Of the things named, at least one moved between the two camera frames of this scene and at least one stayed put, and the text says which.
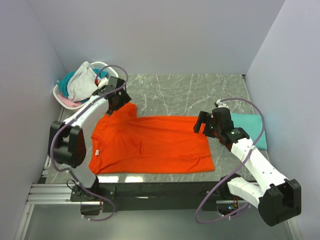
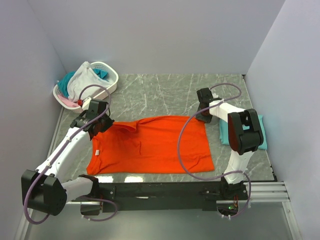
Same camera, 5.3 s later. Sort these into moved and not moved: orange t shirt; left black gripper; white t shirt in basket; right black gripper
Moved: left black gripper; right black gripper
Not moved: white t shirt in basket; orange t shirt
